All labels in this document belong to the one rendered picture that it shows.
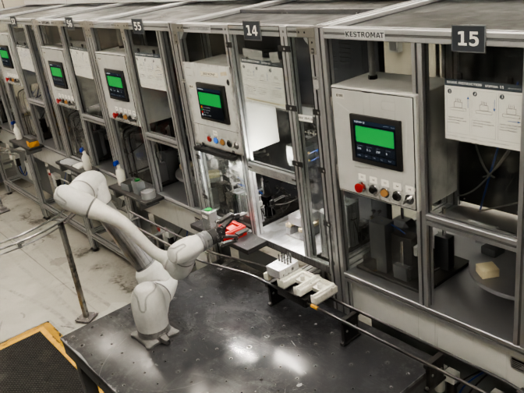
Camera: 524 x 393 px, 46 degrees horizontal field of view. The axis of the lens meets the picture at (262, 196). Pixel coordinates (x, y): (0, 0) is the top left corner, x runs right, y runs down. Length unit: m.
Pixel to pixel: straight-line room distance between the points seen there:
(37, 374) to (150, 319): 1.51
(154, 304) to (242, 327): 0.44
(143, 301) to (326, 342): 0.86
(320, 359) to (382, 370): 0.28
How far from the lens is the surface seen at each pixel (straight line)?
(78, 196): 2.88
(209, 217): 3.44
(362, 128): 2.47
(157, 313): 2.98
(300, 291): 2.87
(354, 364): 2.74
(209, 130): 3.37
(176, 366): 2.89
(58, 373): 4.28
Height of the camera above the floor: 2.39
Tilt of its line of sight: 23 degrees down
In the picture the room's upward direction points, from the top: 8 degrees counter-clockwise
